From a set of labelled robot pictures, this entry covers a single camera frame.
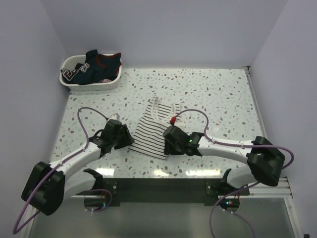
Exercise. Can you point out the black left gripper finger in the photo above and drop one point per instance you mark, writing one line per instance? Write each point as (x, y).
(122, 143)
(127, 138)

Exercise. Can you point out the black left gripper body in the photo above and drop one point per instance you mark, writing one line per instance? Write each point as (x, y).
(114, 138)

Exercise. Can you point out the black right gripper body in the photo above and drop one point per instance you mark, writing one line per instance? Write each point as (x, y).
(175, 148)

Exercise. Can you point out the black white striped tank top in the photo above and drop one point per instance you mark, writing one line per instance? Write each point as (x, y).
(148, 135)

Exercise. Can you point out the navy maroon tank top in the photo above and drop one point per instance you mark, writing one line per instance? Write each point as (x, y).
(97, 68)

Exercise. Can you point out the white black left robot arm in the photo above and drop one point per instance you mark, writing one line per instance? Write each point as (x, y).
(50, 184)

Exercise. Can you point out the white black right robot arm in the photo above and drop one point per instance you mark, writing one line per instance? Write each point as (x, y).
(262, 162)

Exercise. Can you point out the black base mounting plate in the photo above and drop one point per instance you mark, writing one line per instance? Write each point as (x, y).
(192, 196)

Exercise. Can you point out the white plastic laundry basket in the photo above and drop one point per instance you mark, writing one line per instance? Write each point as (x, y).
(70, 64)

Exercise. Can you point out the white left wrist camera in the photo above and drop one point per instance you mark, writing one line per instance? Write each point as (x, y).
(115, 116)

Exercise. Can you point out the aluminium right side rail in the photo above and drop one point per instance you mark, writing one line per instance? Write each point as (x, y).
(256, 105)

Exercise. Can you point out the aluminium rail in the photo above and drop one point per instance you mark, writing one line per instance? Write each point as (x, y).
(272, 188)
(256, 105)

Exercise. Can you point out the aluminium front rail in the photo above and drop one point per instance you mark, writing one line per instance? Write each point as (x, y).
(272, 188)

